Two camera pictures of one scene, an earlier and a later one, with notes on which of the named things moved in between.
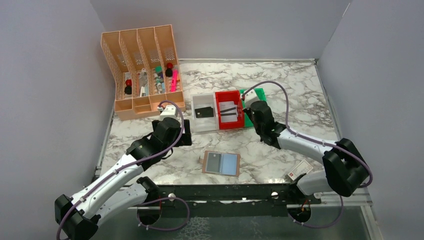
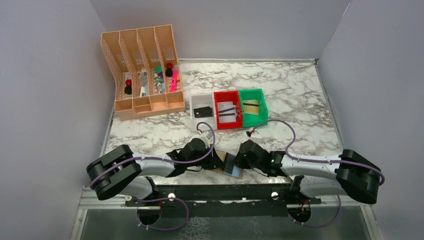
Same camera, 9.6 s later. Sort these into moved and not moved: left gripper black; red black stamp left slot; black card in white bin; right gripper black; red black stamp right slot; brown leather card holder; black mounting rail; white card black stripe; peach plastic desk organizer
Moved: right gripper black; brown leather card holder; left gripper black
Not moved: black card in white bin; red black stamp left slot; red black stamp right slot; black mounting rail; peach plastic desk organizer; white card black stripe
